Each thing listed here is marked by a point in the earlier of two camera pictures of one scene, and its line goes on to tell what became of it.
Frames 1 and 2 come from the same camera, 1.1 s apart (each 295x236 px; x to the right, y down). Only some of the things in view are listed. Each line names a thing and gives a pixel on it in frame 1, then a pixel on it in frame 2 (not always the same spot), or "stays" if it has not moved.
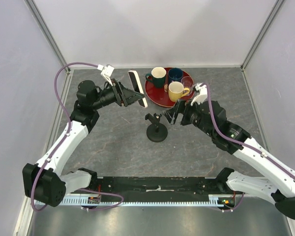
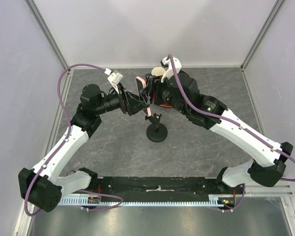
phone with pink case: x=137 y=86 → x=140 y=85
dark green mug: x=157 y=76 stays
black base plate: x=161 y=186 stays
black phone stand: x=156 y=132 stays
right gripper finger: x=169 y=113 → x=146 y=92
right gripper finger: x=175 y=115 → x=147 y=99
